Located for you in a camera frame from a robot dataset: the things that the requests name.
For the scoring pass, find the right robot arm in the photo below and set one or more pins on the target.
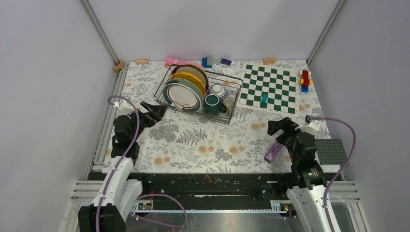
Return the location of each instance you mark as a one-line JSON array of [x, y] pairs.
[[306, 184]]

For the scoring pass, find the red yellow blue lego toy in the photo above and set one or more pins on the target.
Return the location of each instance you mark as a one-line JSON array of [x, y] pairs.
[[305, 80]]

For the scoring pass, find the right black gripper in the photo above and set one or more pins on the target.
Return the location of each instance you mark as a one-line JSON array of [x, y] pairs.
[[273, 126]]

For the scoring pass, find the pink toy bat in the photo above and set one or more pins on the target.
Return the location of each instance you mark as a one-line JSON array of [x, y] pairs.
[[171, 61]]

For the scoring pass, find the grey lego baseplate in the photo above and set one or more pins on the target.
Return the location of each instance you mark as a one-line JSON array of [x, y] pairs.
[[330, 151]]

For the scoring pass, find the white plate green red rim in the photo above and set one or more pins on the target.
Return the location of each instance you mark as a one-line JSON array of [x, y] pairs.
[[182, 97]]

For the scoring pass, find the purple glitter tube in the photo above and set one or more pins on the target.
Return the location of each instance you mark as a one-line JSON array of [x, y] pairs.
[[273, 152]]

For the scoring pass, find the left wooden block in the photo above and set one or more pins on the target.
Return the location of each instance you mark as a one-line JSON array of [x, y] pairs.
[[141, 61]]

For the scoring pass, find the beige plate dark red rim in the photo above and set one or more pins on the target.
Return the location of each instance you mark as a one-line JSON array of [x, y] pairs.
[[193, 69]]

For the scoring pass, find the green white chessboard mat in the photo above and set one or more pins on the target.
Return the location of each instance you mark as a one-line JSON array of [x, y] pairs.
[[281, 86]]

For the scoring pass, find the corner wooden block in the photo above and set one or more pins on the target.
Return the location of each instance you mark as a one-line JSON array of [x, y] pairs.
[[119, 66]]

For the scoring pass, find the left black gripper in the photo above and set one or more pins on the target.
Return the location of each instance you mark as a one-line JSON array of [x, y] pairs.
[[152, 117]]

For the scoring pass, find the mint green flower plate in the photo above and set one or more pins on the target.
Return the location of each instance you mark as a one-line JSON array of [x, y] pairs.
[[187, 84]]

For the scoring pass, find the blue grey lego bricks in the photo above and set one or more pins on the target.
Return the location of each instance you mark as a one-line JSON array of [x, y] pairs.
[[207, 62]]

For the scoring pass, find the teal block on chessboard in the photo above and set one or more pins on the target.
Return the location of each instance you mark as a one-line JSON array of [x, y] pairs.
[[264, 99]]

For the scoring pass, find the blue white patterned bowl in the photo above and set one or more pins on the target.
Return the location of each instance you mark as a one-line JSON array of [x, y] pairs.
[[219, 90]]

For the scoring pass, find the black wire dish rack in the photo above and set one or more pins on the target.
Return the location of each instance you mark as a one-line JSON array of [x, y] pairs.
[[232, 84]]

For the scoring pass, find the floral tablecloth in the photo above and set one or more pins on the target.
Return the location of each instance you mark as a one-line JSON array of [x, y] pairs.
[[183, 143]]

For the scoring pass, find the dark green mug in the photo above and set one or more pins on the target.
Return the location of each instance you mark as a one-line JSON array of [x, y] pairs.
[[213, 105]]

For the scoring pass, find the yellow dotted scalloped plate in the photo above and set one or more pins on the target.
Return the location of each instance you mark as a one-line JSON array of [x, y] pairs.
[[191, 78]]

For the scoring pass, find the right wooden block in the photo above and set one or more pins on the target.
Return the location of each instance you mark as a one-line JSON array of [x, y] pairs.
[[269, 61]]

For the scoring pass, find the purple lego brick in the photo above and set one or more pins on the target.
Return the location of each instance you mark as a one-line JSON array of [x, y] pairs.
[[226, 62]]

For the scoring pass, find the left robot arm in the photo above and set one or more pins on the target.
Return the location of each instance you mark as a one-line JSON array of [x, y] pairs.
[[109, 210]]

